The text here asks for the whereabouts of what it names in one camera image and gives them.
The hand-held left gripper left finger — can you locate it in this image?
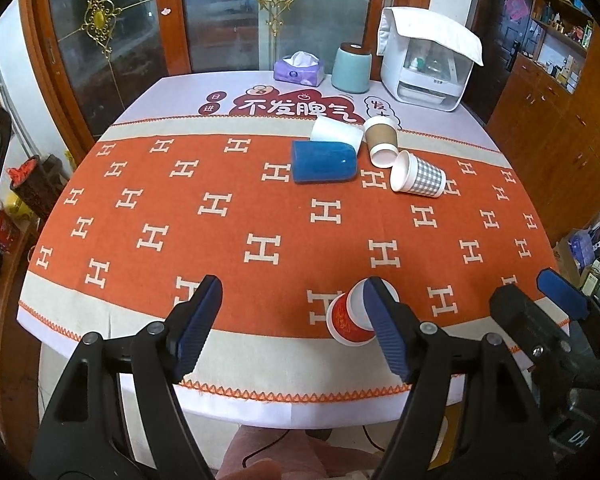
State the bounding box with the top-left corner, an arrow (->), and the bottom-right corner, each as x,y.
30,275 -> 224,480

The glass sliding door gold ornament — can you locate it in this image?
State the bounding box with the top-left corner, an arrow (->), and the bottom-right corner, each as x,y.
22,0 -> 191,143
180,0 -> 438,83

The pink door decoration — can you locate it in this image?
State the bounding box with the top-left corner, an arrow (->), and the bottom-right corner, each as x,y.
503,0 -> 532,23

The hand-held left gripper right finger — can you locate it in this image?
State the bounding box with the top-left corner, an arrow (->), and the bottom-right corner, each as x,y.
363,276 -> 569,480

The blue plastic cup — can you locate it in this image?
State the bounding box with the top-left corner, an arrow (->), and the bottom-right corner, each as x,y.
291,140 -> 359,184

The orange patterned tablecloth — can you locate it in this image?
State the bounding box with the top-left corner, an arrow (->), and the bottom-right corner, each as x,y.
17,73 -> 572,428
17,119 -> 572,406

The plain white paper cup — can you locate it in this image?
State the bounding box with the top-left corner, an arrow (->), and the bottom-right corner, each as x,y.
311,116 -> 363,152

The red paper cup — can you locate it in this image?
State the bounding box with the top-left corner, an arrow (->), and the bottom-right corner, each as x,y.
326,277 -> 400,347

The teal round canister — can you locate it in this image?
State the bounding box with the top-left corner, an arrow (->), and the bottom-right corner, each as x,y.
330,42 -> 373,95

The white countertop appliance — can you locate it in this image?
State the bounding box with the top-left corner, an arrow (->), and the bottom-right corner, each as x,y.
378,35 -> 474,114

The purple tissue box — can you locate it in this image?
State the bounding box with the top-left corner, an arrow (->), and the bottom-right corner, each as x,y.
273,51 -> 327,87

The black cable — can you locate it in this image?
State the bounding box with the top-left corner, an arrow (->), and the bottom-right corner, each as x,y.
241,430 -> 293,476

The black basket with red contents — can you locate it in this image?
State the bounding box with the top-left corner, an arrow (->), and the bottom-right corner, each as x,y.
7,155 -> 67,221

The brown sleeved paper cup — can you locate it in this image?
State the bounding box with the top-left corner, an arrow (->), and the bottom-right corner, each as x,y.
363,115 -> 400,168

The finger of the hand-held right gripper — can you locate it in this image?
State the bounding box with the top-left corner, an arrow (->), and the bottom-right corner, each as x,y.
537,268 -> 592,322
489,284 -> 572,373

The yellow bag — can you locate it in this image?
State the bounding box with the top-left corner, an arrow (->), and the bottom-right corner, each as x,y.
4,196 -> 37,220

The wooden shelf cabinet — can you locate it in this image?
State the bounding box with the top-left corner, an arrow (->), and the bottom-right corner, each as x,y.
487,0 -> 600,248

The white folded cloth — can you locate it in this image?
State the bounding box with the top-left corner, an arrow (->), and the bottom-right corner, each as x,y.
377,6 -> 484,66

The person's leg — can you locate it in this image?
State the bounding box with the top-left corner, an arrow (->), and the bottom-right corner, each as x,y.
215,426 -> 383,480

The cardboard box with blue packets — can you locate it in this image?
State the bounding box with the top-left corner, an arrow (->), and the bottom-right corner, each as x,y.
552,224 -> 600,297

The dark wooden door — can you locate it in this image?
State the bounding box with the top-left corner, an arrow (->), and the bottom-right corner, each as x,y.
464,0 -> 538,126

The grey checked paper cup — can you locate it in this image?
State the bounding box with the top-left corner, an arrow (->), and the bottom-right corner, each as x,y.
389,150 -> 447,199

